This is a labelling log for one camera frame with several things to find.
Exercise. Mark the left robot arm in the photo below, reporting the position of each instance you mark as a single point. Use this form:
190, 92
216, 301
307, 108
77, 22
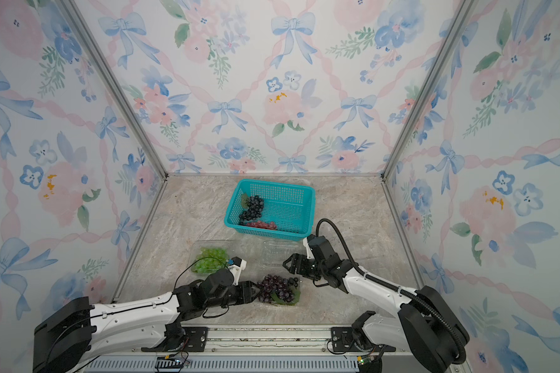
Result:
81, 331

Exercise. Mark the red grape bunch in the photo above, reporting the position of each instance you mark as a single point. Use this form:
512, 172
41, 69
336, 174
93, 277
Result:
261, 225

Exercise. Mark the dark purple grape bunch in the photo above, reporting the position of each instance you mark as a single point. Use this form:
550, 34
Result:
275, 283

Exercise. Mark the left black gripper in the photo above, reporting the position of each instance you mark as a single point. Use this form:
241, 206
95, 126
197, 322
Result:
246, 292

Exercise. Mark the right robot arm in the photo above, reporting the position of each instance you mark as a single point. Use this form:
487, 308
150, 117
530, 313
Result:
420, 321

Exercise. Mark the teal plastic basket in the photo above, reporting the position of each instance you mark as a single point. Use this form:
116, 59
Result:
290, 206

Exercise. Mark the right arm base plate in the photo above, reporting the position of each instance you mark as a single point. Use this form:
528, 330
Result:
346, 339

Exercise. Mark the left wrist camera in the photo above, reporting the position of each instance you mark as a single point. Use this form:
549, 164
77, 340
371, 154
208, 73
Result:
235, 265

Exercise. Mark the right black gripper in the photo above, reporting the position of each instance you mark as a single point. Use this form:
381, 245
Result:
301, 263

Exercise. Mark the green grape leaf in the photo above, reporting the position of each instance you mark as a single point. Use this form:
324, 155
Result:
289, 300

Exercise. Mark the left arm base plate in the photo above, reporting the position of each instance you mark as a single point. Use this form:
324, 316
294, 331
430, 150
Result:
186, 338

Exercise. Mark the green grape bunch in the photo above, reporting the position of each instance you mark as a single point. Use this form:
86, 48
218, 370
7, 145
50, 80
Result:
210, 259

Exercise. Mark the clear plastic clamshell container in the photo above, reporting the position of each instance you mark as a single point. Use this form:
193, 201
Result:
229, 245

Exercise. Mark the aluminium front rail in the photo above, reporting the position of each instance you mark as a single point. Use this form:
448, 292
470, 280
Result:
268, 348

